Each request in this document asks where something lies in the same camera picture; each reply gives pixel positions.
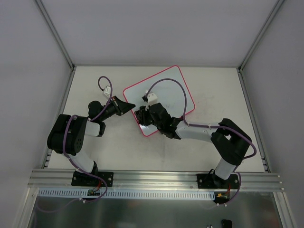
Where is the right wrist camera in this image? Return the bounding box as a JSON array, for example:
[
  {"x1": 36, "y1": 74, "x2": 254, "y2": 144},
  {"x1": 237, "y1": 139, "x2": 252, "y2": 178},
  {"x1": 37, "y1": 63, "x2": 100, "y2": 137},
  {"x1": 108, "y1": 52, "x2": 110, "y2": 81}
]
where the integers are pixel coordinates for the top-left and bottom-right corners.
[{"x1": 142, "y1": 90, "x2": 158, "y2": 107}]

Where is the aluminium mounting rail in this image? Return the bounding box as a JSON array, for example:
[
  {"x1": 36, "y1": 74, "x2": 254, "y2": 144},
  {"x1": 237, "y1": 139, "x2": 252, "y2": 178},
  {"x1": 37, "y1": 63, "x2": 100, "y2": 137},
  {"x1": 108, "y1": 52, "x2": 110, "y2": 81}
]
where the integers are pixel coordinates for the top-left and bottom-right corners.
[{"x1": 27, "y1": 169, "x2": 285, "y2": 192}]

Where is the right aluminium frame post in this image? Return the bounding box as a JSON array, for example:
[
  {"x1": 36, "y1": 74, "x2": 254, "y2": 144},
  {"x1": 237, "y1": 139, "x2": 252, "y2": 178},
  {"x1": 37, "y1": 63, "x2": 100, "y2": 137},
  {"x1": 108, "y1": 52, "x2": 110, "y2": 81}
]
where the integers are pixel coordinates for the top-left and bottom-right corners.
[{"x1": 237, "y1": 0, "x2": 285, "y2": 72}]

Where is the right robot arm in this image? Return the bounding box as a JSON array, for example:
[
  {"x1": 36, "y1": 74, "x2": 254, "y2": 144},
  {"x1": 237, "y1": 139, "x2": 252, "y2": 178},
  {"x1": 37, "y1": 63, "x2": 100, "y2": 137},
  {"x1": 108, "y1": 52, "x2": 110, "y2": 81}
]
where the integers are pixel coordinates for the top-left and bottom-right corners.
[{"x1": 135, "y1": 103, "x2": 256, "y2": 188}]

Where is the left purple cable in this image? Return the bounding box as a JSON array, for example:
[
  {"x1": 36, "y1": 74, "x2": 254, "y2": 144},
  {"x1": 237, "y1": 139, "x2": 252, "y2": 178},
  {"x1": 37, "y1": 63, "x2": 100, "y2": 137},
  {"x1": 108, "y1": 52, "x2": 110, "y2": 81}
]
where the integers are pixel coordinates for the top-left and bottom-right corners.
[{"x1": 35, "y1": 76, "x2": 114, "y2": 212}]

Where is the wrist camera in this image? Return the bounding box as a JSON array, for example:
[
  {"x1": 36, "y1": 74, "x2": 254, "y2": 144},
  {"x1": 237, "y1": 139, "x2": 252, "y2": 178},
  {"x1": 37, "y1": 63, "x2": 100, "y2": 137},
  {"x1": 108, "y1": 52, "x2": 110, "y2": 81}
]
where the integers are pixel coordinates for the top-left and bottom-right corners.
[
  {"x1": 103, "y1": 85, "x2": 112, "y2": 99},
  {"x1": 142, "y1": 90, "x2": 158, "y2": 107}
]

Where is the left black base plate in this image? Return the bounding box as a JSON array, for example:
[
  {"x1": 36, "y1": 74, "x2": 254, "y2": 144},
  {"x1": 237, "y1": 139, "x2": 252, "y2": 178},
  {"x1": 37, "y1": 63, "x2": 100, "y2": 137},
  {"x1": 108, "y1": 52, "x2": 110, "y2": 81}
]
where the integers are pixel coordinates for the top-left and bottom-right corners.
[{"x1": 71, "y1": 171, "x2": 114, "y2": 187}]

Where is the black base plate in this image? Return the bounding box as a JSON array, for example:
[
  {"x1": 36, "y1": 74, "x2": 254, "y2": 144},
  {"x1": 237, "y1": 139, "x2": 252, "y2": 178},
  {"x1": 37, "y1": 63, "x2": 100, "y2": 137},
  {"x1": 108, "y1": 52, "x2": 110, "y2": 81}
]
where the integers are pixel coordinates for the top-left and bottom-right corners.
[
  {"x1": 71, "y1": 171, "x2": 114, "y2": 187},
  {"x1": 196, "y1": 173, "x2": 239, "y2": 190}
]

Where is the pink framed whiteboard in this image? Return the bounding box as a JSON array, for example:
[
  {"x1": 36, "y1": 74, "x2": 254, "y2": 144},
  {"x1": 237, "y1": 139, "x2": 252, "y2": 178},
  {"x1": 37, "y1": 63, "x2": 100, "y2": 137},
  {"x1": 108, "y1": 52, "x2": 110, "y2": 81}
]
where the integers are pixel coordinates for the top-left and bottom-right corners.
[{"x1": 123, "y1": 65, "x2": 196, "y2": 138}]

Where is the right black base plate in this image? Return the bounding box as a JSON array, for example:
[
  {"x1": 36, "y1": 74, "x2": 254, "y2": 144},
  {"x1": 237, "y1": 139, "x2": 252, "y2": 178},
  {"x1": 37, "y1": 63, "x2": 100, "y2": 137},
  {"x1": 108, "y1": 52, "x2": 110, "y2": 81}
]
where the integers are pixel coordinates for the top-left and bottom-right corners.
[{"x1": 196, "y1": 173, "x2": 239, "y2": 190}]

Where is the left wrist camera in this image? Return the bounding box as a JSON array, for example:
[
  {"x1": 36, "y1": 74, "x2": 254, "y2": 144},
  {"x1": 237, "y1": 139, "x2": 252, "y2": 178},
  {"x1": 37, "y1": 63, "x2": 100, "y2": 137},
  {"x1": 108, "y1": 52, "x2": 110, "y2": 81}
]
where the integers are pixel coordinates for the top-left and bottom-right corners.
[{"x1": 103, "y1": 85, "x2": 112, "y2": 99}]

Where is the slotted cable duct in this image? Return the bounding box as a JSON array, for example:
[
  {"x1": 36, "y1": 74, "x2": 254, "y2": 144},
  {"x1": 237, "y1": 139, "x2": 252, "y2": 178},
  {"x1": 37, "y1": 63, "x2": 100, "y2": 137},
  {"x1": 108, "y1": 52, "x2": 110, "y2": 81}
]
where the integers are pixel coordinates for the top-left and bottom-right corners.
[{"x1": 38, "y1": 188, "x2": 215, "y2": 201}]

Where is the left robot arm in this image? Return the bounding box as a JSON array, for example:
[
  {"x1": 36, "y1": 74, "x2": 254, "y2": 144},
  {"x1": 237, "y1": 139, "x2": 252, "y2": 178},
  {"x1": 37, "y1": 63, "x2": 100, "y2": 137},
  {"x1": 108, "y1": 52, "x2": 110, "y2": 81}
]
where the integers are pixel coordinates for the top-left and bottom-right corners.
[{"x1": 47, "y1": 96, "x2": 135, "y2": 185}]

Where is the aluminium frame post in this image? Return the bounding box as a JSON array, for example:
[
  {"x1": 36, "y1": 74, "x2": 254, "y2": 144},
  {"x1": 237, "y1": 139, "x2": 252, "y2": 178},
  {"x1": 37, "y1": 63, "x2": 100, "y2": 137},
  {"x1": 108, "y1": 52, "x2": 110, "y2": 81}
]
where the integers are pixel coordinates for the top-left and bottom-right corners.
[
  {"x1": 237, "y1": 0, "x2": 285, "y2": 72},
  {"x1": 34, "y1": 0, "x2": 75, "y2": 70}
]

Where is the left aluminium frame post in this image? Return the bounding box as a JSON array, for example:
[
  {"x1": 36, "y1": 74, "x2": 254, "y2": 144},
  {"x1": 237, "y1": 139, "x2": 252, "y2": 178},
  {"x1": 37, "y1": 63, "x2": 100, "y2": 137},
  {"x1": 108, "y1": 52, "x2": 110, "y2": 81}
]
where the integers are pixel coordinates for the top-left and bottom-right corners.
[{"x1": 34, "y1": 0, "x2": 75, "y2": 70}]

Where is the black object bottom edge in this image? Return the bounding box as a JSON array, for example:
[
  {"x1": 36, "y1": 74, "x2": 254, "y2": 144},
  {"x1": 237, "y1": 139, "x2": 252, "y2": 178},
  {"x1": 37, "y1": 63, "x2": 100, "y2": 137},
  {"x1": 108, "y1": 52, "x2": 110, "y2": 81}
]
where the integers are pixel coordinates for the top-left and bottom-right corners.
[{"x1": 221, "y1": 219, "x2": 233, "y2": 228}]

